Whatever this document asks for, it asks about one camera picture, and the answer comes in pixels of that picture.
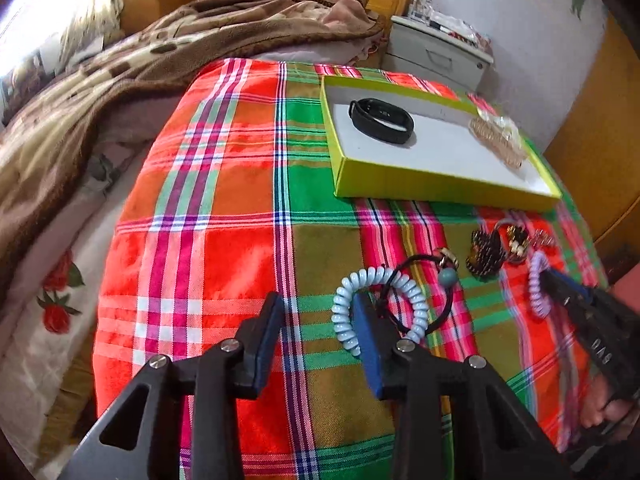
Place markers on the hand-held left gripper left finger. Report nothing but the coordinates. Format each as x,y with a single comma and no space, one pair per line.
265,340

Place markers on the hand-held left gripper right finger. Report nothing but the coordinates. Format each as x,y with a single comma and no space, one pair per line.
367,345

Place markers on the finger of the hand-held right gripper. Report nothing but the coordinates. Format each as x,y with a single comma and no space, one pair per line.
560,302
570,284

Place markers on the pink rhinestone hair clip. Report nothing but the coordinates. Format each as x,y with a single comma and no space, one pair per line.
541,242

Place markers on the dark beaded scrunchie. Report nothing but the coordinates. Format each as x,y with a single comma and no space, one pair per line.
485,255

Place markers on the yellow-green cardboard box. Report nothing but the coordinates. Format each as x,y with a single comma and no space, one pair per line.
450,152

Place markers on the person's right hand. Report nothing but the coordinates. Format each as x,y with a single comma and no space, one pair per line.
607,412

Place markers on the gold and black hair ornament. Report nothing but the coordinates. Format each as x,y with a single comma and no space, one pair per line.
517,247

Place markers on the wooden wardrobe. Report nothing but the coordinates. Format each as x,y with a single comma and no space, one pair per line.
600,160

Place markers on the plaid cloth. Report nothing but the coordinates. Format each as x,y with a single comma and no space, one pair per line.
225,210

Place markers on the pink hair claw clip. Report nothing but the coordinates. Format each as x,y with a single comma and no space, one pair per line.
500,142

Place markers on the pearly white hair clip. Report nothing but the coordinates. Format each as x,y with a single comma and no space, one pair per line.
495,112

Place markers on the floral bedsheet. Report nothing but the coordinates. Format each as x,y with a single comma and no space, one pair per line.
50,285

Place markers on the black smart band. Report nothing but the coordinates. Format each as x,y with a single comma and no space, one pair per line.
382,106

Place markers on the white nightstand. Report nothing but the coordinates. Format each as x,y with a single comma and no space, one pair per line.
430,55

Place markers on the pile of small packets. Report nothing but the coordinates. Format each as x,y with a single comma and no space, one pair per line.
462,30

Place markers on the brown patterned blanket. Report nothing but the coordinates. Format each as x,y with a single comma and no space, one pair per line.
100,85

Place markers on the clear glass jar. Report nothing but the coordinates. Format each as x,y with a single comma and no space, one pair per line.
421,7

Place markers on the patterned curtain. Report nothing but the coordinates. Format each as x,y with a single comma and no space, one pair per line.
95,5

